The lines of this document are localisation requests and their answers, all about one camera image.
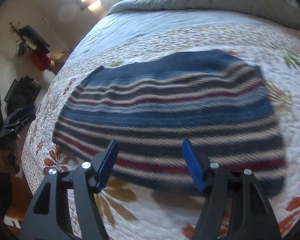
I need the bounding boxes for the person's left forearm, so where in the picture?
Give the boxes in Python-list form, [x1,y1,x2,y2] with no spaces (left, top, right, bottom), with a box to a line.
[0,172,13,220]

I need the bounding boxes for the wall coat rack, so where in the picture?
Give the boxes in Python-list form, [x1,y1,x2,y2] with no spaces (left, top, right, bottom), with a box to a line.
[9,22,57,75]

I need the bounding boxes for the blue striped knit sweater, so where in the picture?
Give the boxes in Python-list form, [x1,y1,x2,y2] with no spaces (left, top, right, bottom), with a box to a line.
[52,50,286,196]

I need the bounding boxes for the red bag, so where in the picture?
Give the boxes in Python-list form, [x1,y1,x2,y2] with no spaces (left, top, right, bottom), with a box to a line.
[30,51,51,72]

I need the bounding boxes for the person's left hand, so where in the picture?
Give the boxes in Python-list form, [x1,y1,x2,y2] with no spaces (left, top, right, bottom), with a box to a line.
[0,135,21,176]

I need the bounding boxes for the floral quilted bedspread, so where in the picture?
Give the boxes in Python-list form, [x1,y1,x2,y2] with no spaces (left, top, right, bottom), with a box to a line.
[22,10,300,239]

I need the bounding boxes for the dark bag on chair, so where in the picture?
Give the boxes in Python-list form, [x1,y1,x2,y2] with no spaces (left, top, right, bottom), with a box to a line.
[4,75,42,112]

